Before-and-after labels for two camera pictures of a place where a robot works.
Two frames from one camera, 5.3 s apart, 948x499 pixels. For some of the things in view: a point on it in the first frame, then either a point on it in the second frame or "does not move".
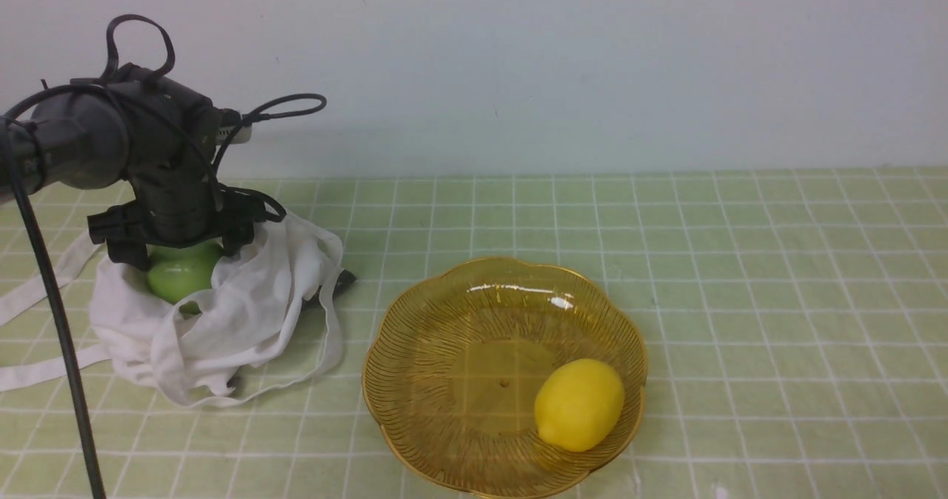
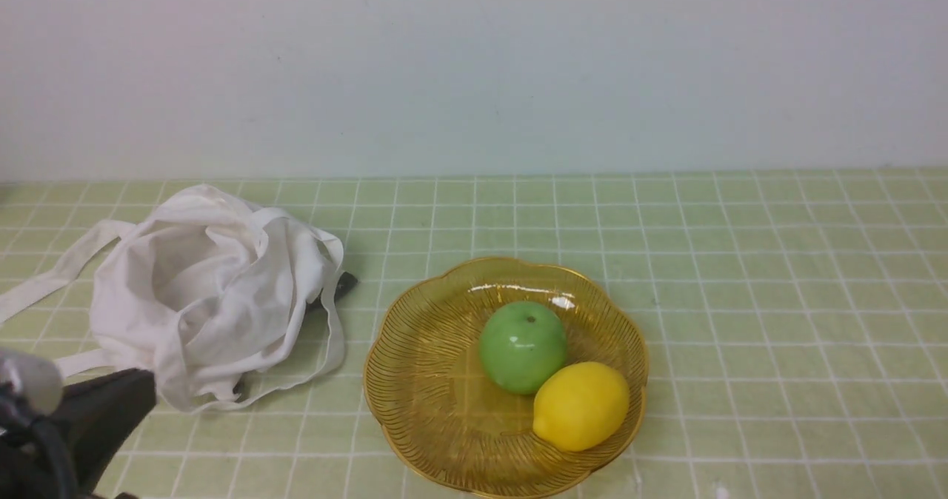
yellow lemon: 578,404 does not move
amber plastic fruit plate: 454,365 does not move
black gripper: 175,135 → 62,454
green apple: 173,275 → 520,342
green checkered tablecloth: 793,321 does not move
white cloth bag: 265,329 does not move
